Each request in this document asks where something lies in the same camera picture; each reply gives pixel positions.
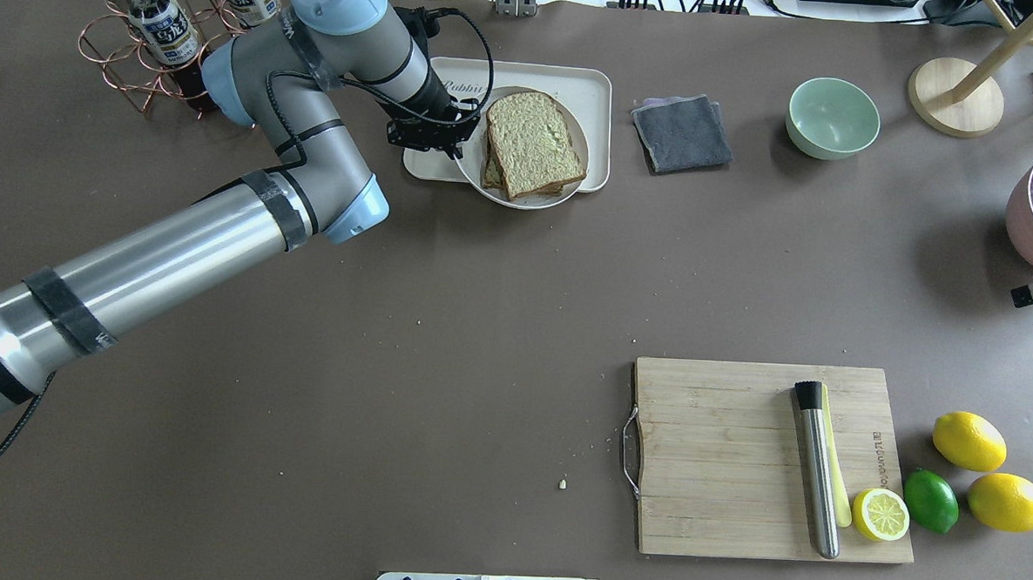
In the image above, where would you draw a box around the bamboo cutting board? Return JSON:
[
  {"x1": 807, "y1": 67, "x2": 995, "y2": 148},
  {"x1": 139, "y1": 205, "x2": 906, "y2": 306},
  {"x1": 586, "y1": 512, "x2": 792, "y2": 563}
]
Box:
[{"x1": 631, "y1": 356, "x2": 903, "y2": 562}]

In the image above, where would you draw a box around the grey folded cloth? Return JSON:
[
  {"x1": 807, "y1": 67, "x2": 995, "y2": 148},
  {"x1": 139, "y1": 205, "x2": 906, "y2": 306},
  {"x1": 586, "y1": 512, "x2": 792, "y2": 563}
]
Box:
[{"x1": 631, "y1": 94, "x2": 733, "y2": 174}]

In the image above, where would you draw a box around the toast bread slice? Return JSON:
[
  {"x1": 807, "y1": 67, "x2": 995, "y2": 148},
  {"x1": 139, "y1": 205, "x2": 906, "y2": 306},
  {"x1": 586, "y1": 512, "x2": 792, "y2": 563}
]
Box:
[{"x1": 486, "y1": 91, "x2": 586, "y2": 195}]

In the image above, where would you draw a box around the yellow lemon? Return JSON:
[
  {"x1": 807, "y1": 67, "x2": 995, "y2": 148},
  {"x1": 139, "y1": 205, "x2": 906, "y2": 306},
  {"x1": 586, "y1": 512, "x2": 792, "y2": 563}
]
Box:
[
  {"x1": 967, "y1": 474, "x2": 1033, "y2": 535},
  {"x1": 932, "y1": 411, "x2": 1008, "y2": 474}
]

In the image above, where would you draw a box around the green lime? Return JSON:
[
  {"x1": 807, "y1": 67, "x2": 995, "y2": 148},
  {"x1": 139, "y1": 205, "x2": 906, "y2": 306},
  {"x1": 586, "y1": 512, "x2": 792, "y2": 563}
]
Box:
[{"x1": 903, "y1": 468, "x2": 959, "y2": 535}]

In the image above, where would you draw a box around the copper wire bottle rack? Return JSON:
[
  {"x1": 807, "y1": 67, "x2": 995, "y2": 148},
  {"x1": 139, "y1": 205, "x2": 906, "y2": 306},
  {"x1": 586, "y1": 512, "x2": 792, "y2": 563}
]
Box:
[{"x1": 79, "y1": 0, "x2": 241, "y2": 116}]

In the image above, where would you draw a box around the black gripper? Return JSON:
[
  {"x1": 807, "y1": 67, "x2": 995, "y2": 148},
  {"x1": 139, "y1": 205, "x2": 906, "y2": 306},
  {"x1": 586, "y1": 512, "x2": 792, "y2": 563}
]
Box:
[{"x1": 387, "y1": 97, "x2": 482, "y2": 159}]

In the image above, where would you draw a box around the yellow knife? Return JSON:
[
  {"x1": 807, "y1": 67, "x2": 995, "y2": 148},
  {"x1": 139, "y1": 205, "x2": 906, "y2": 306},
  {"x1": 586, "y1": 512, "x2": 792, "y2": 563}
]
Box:
[{"x1": 821, "y1": 381, "x2": 853, "y2": 528}]

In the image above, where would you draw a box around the steel muddler black tip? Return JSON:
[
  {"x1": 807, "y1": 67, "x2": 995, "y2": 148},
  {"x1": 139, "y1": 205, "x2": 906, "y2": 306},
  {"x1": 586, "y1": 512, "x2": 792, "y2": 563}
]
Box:
[{"x1": 793, "y1": 380, "x2": 841, "y2": 559}]

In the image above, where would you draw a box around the drink bottle white label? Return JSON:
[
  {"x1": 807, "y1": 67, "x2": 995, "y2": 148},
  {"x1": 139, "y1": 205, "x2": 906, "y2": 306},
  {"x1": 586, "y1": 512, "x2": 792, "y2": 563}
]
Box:
[{"x1": 126, "y1": 0, "x2": 204, "y2": 67}]

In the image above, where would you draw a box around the wooden mug tree stand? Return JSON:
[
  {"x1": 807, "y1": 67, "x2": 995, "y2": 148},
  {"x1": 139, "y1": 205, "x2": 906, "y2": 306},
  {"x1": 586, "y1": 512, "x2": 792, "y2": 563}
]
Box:
[{"x1": 905, "y1": 0, "x2": 1033, "y2": 138}]

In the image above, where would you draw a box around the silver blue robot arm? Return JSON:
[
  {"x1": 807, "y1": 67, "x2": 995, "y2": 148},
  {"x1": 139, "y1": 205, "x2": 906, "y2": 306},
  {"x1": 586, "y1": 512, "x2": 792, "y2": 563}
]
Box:
[{"x1": 0, "y1": 0, "x2": 480, "y2": 414}]

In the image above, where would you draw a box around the white round plate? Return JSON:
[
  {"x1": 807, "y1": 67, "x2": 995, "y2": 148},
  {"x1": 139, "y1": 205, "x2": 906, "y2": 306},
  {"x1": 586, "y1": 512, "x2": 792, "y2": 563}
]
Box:
[{"x1": 457, "y1": 85, "x2": 590, "y2": 209}]

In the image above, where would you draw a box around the half lemon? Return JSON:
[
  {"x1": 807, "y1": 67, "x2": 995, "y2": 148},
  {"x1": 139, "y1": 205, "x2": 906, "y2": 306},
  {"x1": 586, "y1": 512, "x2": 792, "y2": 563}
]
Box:
[{"x1": 852, "y1": 487, "x2": 910, "y2": 543}]

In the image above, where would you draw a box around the green ceramic bowl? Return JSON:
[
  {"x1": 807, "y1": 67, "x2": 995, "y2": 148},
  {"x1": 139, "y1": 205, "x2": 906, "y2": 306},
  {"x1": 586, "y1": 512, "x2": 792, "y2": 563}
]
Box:
[{"x1": 785, "y1": 77, "x2": 881, "y2": 161}]

